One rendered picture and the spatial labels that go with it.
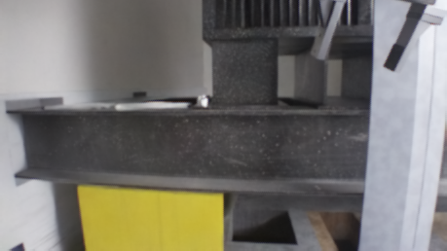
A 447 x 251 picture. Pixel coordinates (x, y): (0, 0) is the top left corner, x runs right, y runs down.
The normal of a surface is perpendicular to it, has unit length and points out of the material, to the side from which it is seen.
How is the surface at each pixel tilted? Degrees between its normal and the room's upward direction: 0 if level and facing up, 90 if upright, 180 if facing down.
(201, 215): 90
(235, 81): 90
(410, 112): 90
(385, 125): 90
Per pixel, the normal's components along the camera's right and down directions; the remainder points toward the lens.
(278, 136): -0.12, 0.11
